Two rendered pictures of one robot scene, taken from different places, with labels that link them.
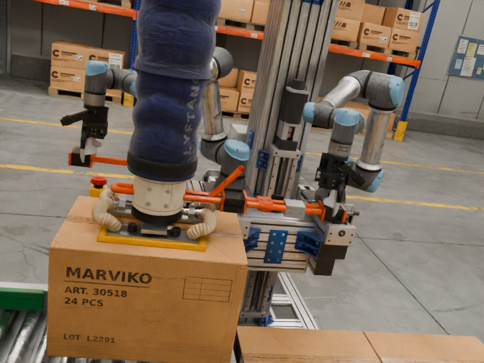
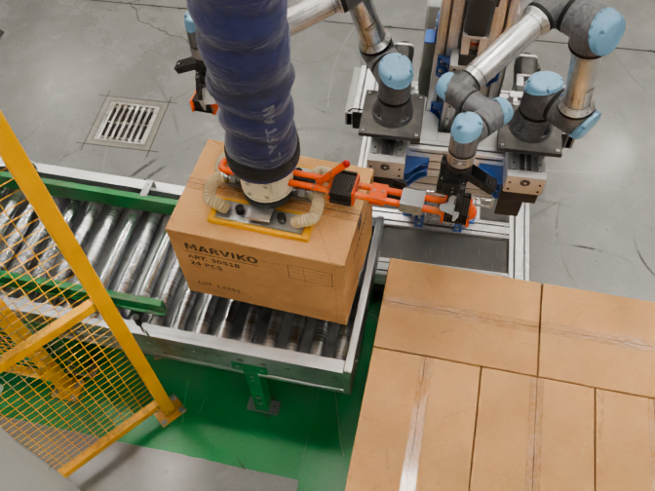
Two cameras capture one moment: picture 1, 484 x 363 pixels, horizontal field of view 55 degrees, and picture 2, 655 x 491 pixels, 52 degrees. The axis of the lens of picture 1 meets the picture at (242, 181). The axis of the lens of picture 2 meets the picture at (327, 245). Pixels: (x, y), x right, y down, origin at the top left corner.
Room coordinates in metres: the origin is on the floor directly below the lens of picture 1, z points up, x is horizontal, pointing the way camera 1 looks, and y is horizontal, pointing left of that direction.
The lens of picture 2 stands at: (0.29, -0.51, 2.84)
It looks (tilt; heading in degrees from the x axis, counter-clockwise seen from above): 56 degrees down; 26
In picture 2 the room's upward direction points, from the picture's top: 2 degrees counter-clockwise
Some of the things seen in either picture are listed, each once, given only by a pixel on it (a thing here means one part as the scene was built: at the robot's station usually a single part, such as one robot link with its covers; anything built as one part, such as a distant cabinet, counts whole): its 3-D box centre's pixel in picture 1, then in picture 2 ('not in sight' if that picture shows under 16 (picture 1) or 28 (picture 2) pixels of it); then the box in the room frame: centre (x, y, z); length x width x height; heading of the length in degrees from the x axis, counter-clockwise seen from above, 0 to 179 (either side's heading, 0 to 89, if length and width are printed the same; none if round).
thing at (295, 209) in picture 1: (293, 208); (411, 202); (1.53, -0.19, 1.20); 0.07 x 0.07 x 0.04; 9
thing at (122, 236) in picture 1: (153, 232); (260, 215); (1.36, 0.25, 1.09); 0.34 x 0.10 x 0.05; 99
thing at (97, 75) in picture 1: (96, 77); (199, 27); (1.66, 0.57, 1.50); 0.09 x 0.08 x 0.11; 135
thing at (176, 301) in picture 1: (150, 276); (277, 232); (1.45, 0.26, 0.87); 0.60 x 0.40 x 0.40; 99
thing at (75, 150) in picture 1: (82, 157); (206, 99); (1.66, 0.60, 1.20); 0.09 x 0.08 x 0.05; 9
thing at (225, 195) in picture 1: (232, 200); (343, 187); (1.49, 0.02, 1.20); 0.10 x 0.08 x 0.06; 9
